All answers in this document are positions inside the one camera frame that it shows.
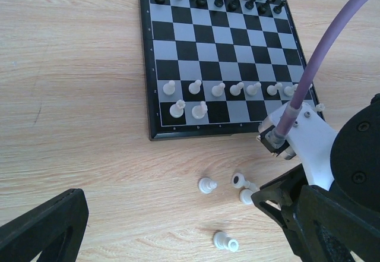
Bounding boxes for white chess piece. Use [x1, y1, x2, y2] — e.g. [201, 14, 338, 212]
[169, 99, 186, 118]
[213, 231, 239, 252]
[231, 173, 259, 192]
[188, 80, 202, 94]
[239, 189, 254, 205]
[191, 101, 208, 119]
[198, 177, 218, 194]
[266, 83, 283, 96]
[283, 84, 298, 97]
[315, 103, 325, 112]

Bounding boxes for black and white chessboard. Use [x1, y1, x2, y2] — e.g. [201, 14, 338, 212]
[140, 0, 306, 140]

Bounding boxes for white pawn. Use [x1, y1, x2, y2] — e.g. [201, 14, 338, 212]
[163, 80, 176, 96]
[246, 82, 261, 96]
[211, 83, 225, 97]
[229, 82, 244, 96]

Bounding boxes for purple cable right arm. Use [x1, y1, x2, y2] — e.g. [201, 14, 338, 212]
[274, 0, 380, 138]

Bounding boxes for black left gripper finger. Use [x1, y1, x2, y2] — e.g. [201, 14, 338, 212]
[1, 188, 89, 261]

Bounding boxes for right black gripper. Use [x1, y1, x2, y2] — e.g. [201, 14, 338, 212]
[251, 94, 379, 261]

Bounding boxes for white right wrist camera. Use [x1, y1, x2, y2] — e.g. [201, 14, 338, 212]
[256, 101, 341, 191]

